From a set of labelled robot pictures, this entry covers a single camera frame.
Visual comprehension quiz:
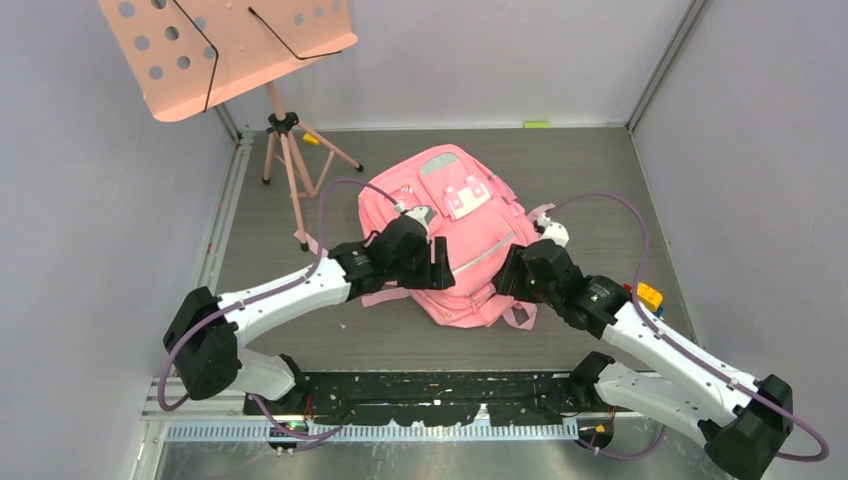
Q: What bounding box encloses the pink student backpack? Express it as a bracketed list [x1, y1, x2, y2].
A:
[358, 144, 553, 330]

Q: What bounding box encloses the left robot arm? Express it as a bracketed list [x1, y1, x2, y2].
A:
[163, 206, 455, 414]

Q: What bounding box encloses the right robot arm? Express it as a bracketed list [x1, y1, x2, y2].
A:
[494, 239, 793, 479]

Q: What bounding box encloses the colourful toy train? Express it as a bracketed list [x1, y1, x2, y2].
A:
[624, 282, 664, 318]

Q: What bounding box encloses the pink music stand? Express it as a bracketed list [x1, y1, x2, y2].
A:
[98, 0, 364, 250]

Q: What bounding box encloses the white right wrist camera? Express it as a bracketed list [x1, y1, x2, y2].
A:
[534, 212, 570, 248]

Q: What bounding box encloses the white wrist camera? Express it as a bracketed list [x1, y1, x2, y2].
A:
[534, 212, 570, 248]
[393, 202, 436, 237]

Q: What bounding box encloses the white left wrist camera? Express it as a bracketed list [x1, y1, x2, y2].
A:
[393, 202, 436, 237]

